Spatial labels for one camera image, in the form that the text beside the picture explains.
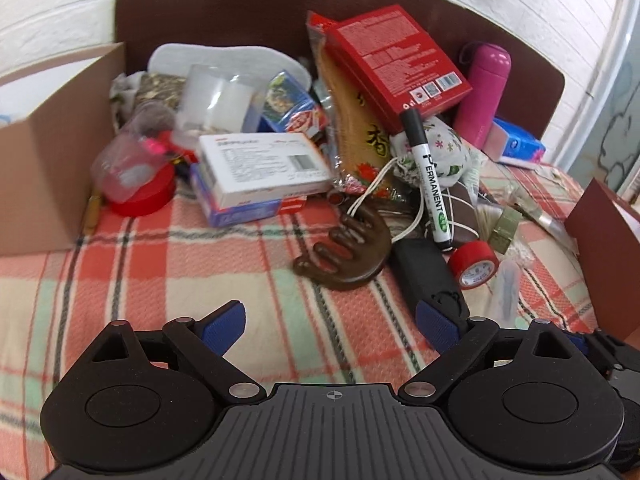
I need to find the brown wooden claw comb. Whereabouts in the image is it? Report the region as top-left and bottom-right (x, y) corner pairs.
(292, 202), (392, 292)

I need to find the black oval device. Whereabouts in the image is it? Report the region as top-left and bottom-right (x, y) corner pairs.
(387, 238), (470, 326)

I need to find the small red tape roll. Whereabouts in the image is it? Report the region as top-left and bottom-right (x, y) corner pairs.
(447, 240), (499, 290)

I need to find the plaid checkered tablecloth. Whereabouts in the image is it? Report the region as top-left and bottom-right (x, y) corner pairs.
(0, 159), (601, 480)

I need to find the brown white striped bundle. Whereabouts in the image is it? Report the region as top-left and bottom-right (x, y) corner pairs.
(442, 182), (480, 248)

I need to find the olive green small box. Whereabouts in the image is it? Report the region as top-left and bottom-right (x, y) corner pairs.
(488, 206), (522, 255)

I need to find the blue red flat box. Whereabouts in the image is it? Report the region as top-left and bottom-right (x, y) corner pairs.
(190, 164), (307, 228)

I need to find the large red tape roll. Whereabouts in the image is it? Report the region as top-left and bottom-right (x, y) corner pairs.
(105, 164), (177, 217)

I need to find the white medicine box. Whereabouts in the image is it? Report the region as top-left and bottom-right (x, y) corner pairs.
(196, 133), (333, 209)

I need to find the white christmas print pouch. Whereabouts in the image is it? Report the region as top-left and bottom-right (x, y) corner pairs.
(390, 116), (480, 191)

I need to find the clear plastic cup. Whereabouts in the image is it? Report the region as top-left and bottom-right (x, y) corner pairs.
(91, 101), (175, 203)

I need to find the blue tissue pack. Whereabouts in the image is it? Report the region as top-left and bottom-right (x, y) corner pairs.
(483, 118), (546, 169)

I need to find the black white permanent marker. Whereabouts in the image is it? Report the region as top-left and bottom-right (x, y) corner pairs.
(399, 107), (452, 252)

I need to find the brown snack bag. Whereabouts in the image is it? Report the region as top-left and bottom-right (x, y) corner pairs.
(306, 11), (390, 195)

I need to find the brown cardboard box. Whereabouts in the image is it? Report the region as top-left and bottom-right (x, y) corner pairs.
(1, 44), (125, 256)

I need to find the clear plastic container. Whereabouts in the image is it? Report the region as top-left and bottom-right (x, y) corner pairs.
(176, 64), (268, 136)

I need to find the colourful card box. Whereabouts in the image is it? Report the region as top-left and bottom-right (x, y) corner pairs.
(260, 70), (328, 139)

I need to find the patterned foil packet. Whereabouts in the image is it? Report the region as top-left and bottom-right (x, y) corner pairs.
(110, 72), (186, 116)

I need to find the pink thermos bottle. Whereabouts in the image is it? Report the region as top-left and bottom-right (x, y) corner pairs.
(454, 42), (512, 148)

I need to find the brown wooden headboard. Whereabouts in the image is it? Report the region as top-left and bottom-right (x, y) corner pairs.
(115, 0), (565, 136)

